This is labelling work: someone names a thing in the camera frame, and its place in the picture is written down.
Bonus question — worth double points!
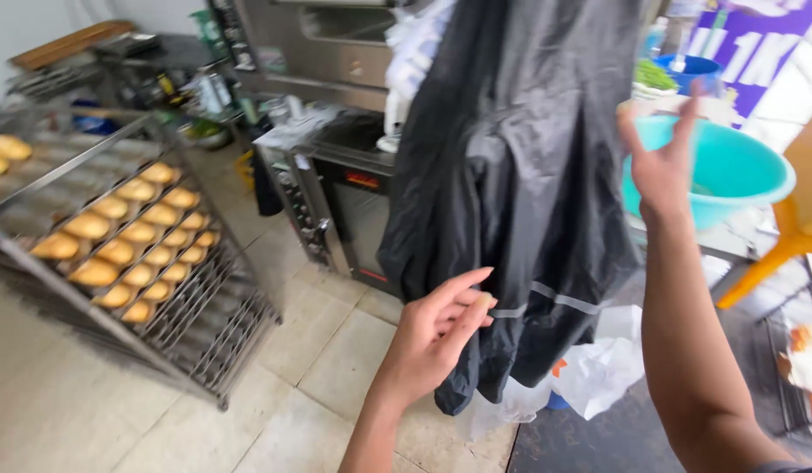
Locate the blue plastic bucket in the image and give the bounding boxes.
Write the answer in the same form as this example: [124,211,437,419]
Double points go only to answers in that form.
[652,54,724,97]

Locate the person's right hand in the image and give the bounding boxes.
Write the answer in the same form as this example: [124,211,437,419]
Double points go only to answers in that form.
[616,85,703,218]

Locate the black floor mat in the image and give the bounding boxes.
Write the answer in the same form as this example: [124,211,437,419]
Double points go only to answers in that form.
[507,263,812,473]

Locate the metal table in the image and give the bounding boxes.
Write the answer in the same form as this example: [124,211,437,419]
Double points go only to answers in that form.
[626,213,763,300]

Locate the green plant in white pot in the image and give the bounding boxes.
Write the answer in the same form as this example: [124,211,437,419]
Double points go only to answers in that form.
[632,58,680,101]

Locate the tray of baked goods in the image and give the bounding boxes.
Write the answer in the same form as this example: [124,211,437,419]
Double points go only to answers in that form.
[766,314,812,448]

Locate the rows of golden bread loaves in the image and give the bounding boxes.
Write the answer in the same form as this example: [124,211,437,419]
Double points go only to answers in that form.
[0,134,221,324]

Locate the large stainless steel oven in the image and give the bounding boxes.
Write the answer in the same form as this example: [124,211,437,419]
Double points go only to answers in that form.
[208,0,415,113]

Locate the purple and white banner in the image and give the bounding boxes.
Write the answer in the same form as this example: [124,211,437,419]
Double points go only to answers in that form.
[685,0,812,127]

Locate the clear plastic bottle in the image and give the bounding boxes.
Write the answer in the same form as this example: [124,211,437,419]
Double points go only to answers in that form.
[642,16,670,61]

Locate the orange plastic chair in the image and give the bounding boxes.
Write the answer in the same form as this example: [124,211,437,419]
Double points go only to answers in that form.
[716,105,812,310]

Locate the teal plastic basin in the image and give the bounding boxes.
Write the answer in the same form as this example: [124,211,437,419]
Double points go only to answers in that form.
[621,115,796,231]

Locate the person's left hand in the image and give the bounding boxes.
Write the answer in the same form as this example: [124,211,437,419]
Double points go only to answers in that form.
[372,266,498,410]

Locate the cluttered metal shelf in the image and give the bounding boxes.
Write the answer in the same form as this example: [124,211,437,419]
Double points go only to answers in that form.
[5,29,251,153]

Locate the white plastic bag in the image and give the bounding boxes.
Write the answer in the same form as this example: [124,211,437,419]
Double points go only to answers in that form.
[470,305,646,442]

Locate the small black electric oven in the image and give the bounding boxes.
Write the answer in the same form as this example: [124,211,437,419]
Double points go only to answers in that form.
[273,110,408,298]

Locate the wooden board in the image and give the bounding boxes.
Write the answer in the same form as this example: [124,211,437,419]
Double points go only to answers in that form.
[8,20,135,72]

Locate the white hanging plastic bags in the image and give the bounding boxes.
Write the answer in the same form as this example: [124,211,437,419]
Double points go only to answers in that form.
[377,0,458,154]

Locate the metal baking tray rack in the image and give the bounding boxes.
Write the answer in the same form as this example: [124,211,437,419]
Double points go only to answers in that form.
[0,105,283,412]

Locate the metal bowl with greens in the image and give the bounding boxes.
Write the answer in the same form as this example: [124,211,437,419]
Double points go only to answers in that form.
[179,118,233,151]

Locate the black hanging raincoat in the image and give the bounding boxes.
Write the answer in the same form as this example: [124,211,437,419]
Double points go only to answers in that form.
[376,0,645,417]

